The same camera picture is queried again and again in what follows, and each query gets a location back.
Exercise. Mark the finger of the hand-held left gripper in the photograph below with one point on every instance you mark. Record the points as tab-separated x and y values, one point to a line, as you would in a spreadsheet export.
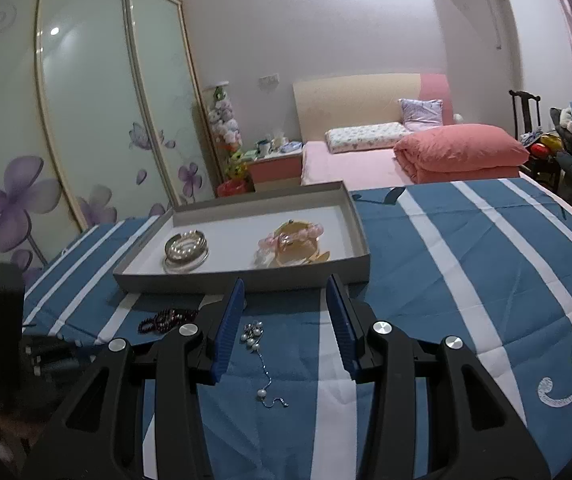
48	357

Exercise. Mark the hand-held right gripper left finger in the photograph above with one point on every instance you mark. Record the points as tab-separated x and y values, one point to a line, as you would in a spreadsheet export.
228	320

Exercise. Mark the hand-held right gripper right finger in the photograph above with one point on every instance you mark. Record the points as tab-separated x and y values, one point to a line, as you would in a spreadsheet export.
338	325

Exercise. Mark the silver bangle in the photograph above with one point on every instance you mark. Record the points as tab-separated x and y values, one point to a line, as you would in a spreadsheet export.
200	250

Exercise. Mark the yellow wristwatch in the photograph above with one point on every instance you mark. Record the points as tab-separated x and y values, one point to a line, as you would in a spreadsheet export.
293	257

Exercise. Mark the grey cardboard box tray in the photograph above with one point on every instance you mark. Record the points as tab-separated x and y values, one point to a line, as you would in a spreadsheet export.
236	230

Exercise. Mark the blue white striped tablecloth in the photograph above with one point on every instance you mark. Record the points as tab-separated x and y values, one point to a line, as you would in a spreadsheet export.
441	285

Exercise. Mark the red plastic basin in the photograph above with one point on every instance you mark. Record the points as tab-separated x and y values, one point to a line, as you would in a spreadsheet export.
236	189

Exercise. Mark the pink nightstand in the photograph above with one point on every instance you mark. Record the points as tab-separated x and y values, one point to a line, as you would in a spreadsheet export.
276	170

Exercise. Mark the pink bed mattress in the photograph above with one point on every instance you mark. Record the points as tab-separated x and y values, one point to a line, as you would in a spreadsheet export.
351	165

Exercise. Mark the white mug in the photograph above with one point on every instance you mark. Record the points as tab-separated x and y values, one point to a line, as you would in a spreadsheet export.
264	148

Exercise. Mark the white patterned pillow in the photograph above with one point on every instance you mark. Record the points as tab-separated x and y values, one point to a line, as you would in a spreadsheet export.
366	136

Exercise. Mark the clear tube of plush toys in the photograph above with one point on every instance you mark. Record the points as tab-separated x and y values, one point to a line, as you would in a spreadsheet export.
228	120

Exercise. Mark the folded pink quilt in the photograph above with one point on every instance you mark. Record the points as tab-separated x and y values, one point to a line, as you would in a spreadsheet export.
461	152

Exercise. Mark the floral sliding door wardrobe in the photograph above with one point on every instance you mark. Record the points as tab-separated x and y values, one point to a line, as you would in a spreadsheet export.
90	110

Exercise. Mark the beige pink bed headboard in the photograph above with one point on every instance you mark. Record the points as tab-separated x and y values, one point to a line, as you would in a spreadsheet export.
356	100

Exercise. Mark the lavender pillow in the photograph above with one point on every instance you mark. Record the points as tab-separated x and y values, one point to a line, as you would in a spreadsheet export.
421	112

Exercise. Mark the red yellow toys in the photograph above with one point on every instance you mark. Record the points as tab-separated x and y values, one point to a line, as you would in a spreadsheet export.
543	146

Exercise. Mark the dark wooden chair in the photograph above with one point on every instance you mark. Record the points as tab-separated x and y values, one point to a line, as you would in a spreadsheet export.
521	110

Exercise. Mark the white wall socket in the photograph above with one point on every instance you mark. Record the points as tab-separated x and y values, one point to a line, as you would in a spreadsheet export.
270	79

